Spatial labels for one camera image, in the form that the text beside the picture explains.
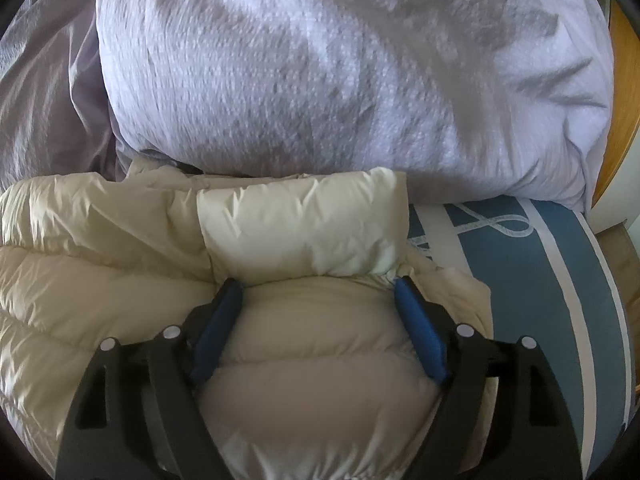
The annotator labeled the wooden headboard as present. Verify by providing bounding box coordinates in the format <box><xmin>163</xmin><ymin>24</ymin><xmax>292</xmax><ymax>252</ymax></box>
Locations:
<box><xmin>592</xmin><ymin>0</ymin><xmax>640</xmax><ymax>206</ymax></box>

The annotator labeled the blue white striped bedspread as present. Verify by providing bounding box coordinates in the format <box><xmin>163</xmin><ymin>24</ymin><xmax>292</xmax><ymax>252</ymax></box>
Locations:
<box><xmin>409</xmin><ymin>196</ymin><xmax>634</xmax><ymax>474</ymax></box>

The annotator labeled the lavender pillow left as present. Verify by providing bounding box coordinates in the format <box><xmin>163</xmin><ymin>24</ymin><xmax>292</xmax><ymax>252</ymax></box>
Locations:
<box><xmin>0</xmin><ymin>0</ymin><xmax>126</xmax><ymax>194</ymax></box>

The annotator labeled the cream puffer jacket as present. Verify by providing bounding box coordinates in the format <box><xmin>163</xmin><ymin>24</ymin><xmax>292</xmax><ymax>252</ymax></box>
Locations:
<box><xmin>1</xmin><ymin>167</ymin><xmax>494</xmax><ymax>479</ymax></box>

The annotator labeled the lavender pillow right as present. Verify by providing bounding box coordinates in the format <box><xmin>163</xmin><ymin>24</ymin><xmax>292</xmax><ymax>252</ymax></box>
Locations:
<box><xmin>96</xmin><ymin>0</ymin><xmax>614</xmax><ymax>212</ymax></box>

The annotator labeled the lavender pillow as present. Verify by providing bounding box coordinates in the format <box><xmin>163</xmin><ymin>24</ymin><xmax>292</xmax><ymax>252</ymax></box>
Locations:
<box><xmin>96</xmin><ymin>0</ymin><xmax>614</xmax><ymax>212</ymax></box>
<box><xmin>0</xmin><ymin>0</ymin><xmax>126</xmax><ymax>194</ymax></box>

